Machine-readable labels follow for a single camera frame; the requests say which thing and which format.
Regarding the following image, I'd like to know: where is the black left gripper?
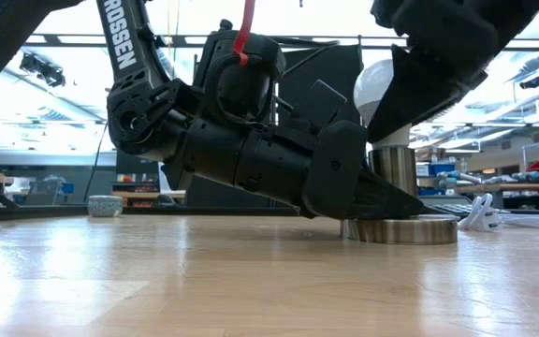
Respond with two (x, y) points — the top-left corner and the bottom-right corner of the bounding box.
(160, 115), (439, 221)

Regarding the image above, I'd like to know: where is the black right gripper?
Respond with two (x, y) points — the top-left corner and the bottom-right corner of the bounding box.
(366, 0), (539, 144)

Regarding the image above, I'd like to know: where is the brass lamp socket base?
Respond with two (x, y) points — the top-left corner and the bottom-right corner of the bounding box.
(342, 145), (459, 246)

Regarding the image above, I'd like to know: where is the white lightbulb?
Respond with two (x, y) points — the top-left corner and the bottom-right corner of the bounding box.
(353, 58), (412, 149)

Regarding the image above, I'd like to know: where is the blue storage bin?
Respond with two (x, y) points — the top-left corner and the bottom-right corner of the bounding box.
(430, 162), (458, 175)

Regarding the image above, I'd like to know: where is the wooden workbench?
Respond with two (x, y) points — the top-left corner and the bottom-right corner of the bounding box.
(456, 183), (539, 210)

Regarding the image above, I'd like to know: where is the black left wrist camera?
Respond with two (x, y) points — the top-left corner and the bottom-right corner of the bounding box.
(292, 79), (348, 135)

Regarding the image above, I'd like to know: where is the white lamp power cord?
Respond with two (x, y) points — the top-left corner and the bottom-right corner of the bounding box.
(458, 192), (539, 234)

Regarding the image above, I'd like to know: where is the red cable tie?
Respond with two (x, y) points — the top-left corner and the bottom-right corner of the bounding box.
(231, 0), (257, 66)

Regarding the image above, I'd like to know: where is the black looped camera cable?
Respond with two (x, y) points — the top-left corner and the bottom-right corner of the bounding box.
(203, 51), (275, 127)

